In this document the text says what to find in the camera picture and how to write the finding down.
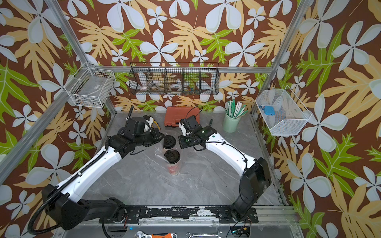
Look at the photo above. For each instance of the blue object in basket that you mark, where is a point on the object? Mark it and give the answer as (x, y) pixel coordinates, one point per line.
(268, 110)

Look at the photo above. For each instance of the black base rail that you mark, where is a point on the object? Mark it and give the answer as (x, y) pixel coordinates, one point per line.
(215, 214)

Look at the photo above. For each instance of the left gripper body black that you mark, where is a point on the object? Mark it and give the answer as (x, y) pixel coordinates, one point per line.
(145, 140)

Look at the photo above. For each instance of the red cup black lid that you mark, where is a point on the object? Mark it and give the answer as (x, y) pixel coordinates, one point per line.
(169, 142)
(173, 158)

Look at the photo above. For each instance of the silver combination wrench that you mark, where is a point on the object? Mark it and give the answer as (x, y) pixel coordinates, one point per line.
(203, 235)

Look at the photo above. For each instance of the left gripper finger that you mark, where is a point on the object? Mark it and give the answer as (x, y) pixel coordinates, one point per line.
(130, 112)
(156, 137)

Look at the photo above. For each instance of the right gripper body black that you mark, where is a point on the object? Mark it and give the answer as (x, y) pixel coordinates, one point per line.
(187, 141)

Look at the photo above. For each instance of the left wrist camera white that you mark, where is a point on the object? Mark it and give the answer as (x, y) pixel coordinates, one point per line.
(149, 119)

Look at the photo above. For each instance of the red plastic tool case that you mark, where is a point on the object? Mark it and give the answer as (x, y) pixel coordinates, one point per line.
(175, 114)

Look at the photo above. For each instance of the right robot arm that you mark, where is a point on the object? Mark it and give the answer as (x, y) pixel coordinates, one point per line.
(254, 173)

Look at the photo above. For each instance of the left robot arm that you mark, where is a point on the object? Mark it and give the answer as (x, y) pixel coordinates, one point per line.
(63, 205)

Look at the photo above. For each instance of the white green straws bundle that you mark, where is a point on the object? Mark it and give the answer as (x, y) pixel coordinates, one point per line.
(235, 109)

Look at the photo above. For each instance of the yellow handled pliers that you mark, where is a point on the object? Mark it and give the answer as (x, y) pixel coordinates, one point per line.
(154, 123)

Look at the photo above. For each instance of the white wire basket left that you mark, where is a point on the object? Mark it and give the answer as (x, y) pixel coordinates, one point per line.
(90, 86)

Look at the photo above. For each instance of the white mesh basket right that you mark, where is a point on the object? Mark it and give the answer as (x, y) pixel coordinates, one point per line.
(291, 114)

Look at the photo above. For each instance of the clear plastic carrier bag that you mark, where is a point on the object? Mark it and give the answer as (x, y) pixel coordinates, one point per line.
(159, 152)

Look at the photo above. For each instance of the adjustable wrench orange handle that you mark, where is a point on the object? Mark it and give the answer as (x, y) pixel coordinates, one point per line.
(141, 234)

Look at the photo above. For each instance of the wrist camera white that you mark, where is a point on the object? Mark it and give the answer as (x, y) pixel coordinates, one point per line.
(183, 127)
(149, 119)

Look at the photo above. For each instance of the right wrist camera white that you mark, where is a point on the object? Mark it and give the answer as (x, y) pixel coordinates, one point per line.
(183, 127)

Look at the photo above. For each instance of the black wire basket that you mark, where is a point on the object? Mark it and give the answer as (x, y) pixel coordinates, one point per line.
(177, 78)

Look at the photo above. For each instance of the green cup holder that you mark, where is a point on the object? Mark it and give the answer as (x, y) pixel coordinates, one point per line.
(230, 124)

